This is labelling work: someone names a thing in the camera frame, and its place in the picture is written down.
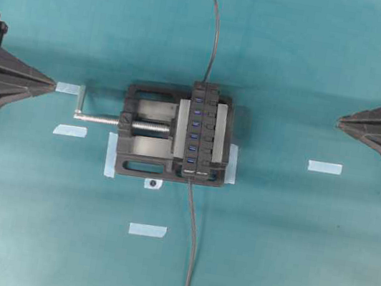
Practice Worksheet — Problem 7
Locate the black USB cable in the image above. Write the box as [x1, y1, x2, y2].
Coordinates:
[170, 178, 224, 286]

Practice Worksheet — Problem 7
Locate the black multiport USB hub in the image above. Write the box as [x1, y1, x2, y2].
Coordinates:
[181, 82, 220, 181]

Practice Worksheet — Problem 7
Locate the blue tape near left gripper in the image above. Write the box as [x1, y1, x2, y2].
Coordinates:
[55, 82, 80, 95]

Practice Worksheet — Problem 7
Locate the blue tape right side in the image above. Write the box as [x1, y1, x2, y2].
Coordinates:
[308, 160, 343, 175]

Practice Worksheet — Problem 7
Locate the blue tape left of vise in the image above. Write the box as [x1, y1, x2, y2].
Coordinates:
[53, 124, 87, 138]

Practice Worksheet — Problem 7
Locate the blue tape vise left edge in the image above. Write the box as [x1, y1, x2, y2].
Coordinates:
[103, 132, 118, 178]

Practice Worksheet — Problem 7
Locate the blue tape vise edge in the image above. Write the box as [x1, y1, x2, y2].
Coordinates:
[103, 132, 118, 178]
[224, 144, 239, 185]

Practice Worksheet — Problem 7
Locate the black bench vise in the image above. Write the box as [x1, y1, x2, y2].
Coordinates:
[74, 84, 234, 187]

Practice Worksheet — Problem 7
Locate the blue tape vise right edge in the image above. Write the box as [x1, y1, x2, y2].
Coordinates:
[224, 144, 239, 185]

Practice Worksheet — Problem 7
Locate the blue tape bottom centre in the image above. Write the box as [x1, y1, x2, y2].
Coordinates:
[128, 222, 168, 239]

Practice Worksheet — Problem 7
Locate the hub power cable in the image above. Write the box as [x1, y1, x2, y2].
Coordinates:
[177, 0, 226, 85]

